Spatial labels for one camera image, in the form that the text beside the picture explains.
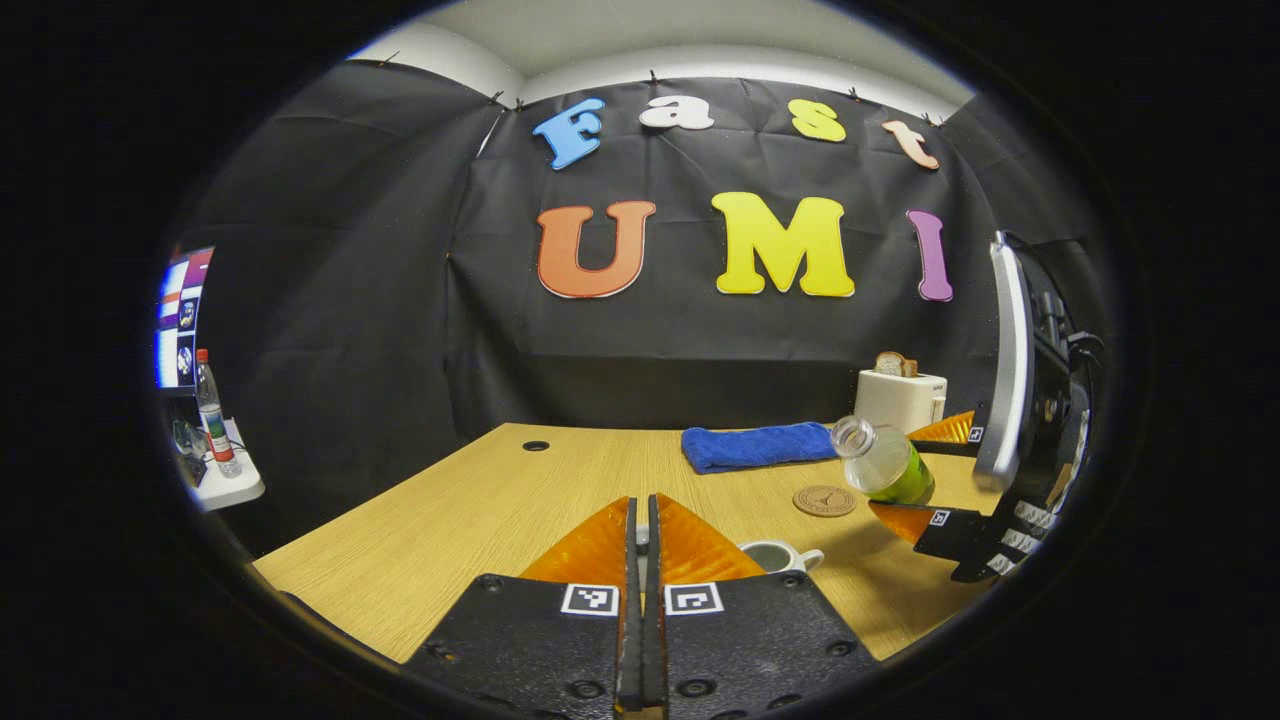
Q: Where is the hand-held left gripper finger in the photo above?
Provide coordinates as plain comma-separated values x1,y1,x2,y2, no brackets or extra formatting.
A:
398,495,644,720
645,493,881,720

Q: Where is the clear green-label water bottle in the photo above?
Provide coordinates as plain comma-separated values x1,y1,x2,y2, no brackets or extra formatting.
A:
830,415,936,506

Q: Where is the round brown coaster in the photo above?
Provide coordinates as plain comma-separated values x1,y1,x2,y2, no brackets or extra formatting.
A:
792,485,858,518

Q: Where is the white teacup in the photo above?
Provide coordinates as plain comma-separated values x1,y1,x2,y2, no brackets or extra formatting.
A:
738,539,826,576

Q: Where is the red-capped plastic bottle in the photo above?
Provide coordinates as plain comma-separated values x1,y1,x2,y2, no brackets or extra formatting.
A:
195,348,243,479

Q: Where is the white toaster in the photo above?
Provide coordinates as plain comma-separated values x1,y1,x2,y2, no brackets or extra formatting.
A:
853,368,949,436

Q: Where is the blue towel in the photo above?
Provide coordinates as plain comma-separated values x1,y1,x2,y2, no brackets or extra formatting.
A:
681,421,841,475

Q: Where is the black backdrop cloth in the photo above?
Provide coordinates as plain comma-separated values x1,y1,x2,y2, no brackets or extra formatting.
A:
180,60,1111,546

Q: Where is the white side table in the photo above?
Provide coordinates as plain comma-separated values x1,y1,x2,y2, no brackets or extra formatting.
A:
185,418,267,513

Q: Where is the computer monitor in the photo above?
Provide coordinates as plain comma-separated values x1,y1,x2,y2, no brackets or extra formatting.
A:
155,246,216,391

